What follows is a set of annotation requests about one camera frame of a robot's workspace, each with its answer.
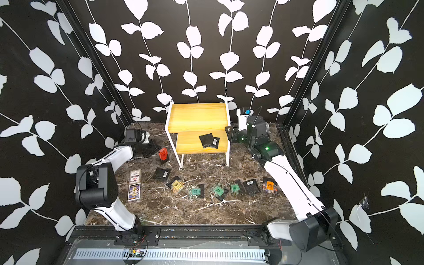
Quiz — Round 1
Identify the teal floral tea bag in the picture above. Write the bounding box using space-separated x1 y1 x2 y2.
188 184 205 199

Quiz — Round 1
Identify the green label tea bag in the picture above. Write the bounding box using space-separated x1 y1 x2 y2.
210 183 229 202

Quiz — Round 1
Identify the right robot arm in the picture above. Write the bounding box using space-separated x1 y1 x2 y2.
225 109 338 252

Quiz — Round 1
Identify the small green tea bag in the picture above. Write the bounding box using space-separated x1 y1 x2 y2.
228 180 246 197

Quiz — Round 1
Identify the orange label tea bag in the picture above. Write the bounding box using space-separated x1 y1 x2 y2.
262 177 278 194

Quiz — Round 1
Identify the black barcode tea bag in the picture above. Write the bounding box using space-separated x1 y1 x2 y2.
243 179 261 196

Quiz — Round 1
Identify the red tea bag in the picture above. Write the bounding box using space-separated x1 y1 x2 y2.
158 148 169 165

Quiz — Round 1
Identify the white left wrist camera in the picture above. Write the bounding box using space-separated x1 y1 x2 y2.
139 130 150 144

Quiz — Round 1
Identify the colourful card on floor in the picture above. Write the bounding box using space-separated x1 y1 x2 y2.
128 183 141 202

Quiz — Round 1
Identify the small green circuit board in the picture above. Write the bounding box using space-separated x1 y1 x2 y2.
129 248 145 258

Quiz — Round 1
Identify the wooden two-tier metal shelf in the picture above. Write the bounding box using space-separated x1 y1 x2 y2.
165 102 230 168

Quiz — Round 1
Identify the red white card on floor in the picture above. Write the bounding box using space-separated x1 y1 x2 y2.
129 170 141 184

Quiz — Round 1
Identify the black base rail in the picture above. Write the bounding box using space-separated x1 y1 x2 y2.
68 225 292 248

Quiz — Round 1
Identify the yellow label tea bag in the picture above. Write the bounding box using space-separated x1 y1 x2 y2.
166 176 185 194

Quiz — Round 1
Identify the black barcode pouch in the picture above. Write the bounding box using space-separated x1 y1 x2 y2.
153 167 171 181

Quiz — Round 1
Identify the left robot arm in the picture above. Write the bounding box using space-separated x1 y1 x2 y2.
75 129 160 234

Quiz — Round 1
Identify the white slotted cable duct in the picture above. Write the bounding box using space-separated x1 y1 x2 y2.
71 248 268 262

